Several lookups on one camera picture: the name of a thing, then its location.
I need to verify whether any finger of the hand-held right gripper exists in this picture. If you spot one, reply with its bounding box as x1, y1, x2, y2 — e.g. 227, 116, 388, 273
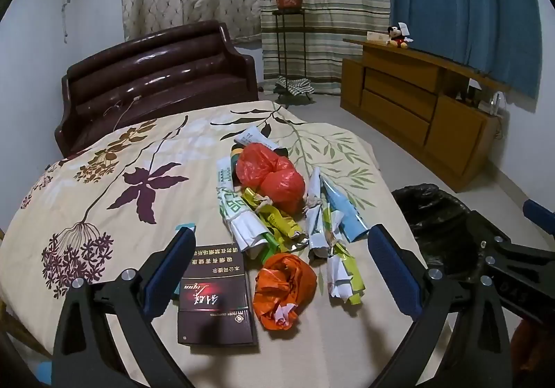
522, 199, 555, 237
466, 209, 555, 285

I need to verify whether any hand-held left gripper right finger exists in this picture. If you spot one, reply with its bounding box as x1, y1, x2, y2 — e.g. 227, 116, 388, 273
368, 224, 512, 388

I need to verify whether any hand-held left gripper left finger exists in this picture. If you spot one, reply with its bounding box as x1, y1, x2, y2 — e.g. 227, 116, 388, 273
52, 227, 198, 388

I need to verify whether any white yellow-green wrapper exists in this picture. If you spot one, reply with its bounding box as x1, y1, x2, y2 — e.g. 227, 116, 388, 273
325, 206, 366, 306

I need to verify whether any dark red cigarette box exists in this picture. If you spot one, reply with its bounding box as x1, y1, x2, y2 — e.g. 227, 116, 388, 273
178, 246, 257, 347

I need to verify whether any trash bin with black bag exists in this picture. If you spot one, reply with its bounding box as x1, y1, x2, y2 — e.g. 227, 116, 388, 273
390, 183, 490, 280

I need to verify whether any light blue wrapper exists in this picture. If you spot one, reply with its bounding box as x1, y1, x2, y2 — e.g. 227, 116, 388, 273
322, 177, 370, 243

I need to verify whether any green white wrapper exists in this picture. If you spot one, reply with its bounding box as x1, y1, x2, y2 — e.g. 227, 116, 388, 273
215, 157, 272, 259

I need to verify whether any orange plastic bag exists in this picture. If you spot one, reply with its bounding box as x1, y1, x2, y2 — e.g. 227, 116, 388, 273
254, 253, 318, 330

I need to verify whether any yellow green snack wrapper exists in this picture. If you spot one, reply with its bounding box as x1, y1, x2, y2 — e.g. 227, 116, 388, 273
240, 187, 304, 254

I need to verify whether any red plastic bag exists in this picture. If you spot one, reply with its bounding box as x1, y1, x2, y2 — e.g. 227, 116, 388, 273
235, 143, 305, 214

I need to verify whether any white paper wrapper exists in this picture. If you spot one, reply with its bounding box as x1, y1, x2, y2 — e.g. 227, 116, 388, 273
234, 126, 280, 151

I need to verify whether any person's right forearm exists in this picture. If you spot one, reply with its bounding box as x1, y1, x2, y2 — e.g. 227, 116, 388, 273
509, 319, 555, 388

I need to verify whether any floral tablecloth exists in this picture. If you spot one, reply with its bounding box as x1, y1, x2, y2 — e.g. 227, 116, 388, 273
0, 99, 417, 388

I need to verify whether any wooden cabinet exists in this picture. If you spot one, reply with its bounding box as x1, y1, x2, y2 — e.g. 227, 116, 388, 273
340, 39, 510, 193

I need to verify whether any dark red leather sofa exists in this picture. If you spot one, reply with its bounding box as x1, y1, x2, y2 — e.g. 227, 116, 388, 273
54, 20, 259, 157

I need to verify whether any checkered cloth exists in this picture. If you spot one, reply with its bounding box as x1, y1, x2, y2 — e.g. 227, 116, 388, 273
277, 76, 310, 96

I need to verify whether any blue curtain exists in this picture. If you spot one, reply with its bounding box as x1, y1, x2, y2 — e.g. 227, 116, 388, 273
386, 0, 545, 98

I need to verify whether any mouse plush toy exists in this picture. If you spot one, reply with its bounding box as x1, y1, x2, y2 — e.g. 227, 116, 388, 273
387, 26, 412, 49

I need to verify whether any black metal plant stand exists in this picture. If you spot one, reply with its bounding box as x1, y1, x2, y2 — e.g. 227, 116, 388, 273
272, 8, 313, 102

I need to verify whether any striped curtain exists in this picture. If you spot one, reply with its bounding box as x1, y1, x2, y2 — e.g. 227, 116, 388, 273
256, 0, 391, 96

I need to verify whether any white cable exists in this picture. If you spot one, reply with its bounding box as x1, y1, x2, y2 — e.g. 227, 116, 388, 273
103, 96, 142, 128

